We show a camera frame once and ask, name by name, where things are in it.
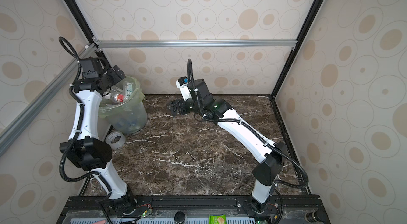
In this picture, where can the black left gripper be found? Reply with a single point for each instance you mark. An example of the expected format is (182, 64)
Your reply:
(117, 76)

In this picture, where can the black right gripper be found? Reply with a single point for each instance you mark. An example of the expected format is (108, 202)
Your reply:
(179, 102)

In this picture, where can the grey mesh waste bin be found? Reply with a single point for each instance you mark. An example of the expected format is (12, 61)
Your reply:
(131, 124)

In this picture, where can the clear bottle green label grey cap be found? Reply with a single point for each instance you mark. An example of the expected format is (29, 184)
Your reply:
(128, 90)

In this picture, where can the clear bottle green neck band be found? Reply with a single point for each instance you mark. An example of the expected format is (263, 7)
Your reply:
(115, 97)

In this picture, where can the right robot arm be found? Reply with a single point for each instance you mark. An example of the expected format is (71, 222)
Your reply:
(196, 98)

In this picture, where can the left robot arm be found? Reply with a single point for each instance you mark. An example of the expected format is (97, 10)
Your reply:
(85, 154)

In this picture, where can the green plastic bin liner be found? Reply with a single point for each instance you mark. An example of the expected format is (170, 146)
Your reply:
(108, 109)

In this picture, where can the black round knob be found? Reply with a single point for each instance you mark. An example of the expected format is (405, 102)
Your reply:
(180, 218)

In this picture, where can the green snack packet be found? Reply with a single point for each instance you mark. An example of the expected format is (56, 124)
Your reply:
(217, 219)

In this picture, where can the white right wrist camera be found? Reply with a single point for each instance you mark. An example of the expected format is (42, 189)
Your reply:
(182, 85)

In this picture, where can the aluminium frame rail back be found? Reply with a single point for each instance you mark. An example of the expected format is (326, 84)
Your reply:
(197, 43)

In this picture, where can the aluminium frame rail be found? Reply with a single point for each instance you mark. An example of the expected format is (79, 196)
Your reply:
(197, 43)
(20, 123)

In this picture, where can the aluminium frame rail left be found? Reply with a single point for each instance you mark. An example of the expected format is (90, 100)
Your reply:
(20, 123)

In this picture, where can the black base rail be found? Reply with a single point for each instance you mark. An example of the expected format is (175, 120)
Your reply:
(280, 209)

